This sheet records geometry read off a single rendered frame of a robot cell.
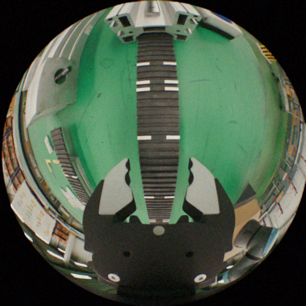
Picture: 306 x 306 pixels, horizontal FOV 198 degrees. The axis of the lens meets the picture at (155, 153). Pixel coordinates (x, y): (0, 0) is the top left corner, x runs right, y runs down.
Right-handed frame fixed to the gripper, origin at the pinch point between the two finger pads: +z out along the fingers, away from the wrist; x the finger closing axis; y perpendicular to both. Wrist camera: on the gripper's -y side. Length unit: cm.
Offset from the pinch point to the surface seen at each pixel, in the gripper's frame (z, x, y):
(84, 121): 3.4, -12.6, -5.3
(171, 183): -0.1, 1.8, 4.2
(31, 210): -57, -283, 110
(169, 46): 2.7, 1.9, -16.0
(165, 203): -0.1, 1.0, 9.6
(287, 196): -77, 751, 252
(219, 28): 1.0, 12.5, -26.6
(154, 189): -0.1, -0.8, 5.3
